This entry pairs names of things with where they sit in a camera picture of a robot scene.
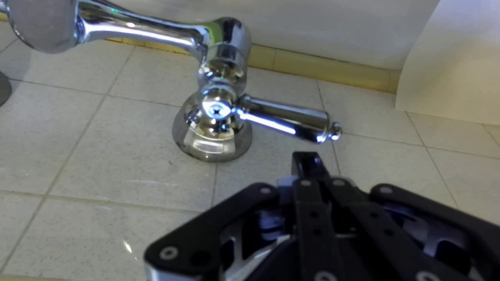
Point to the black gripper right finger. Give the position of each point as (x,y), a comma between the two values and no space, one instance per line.
(384,234)

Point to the chrome wall tap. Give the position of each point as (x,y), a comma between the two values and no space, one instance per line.
(214,124)

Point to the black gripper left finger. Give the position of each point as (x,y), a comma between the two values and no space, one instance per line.
(220,241)

